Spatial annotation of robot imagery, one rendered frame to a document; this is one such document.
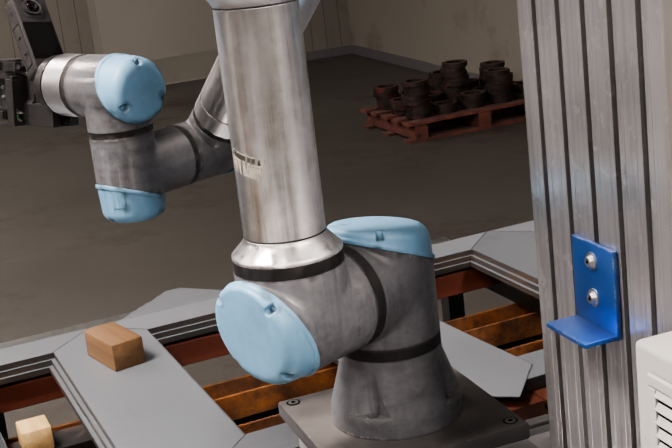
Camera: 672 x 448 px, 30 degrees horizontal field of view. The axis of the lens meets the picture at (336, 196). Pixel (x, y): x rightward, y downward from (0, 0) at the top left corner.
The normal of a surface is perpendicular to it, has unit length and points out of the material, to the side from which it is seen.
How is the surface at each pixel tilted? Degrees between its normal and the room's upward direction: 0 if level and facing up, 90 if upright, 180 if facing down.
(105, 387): 0
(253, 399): 90
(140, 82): 90
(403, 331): 90
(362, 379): 72
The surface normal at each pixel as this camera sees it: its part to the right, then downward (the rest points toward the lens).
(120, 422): -0.11, -0.96
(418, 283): 0.72, 0.10
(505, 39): -0.93, 0.19
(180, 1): 0.35, 0.20
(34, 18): 0.57, -0.45
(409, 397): 0.15, -0.07
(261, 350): -0.67, 0.38
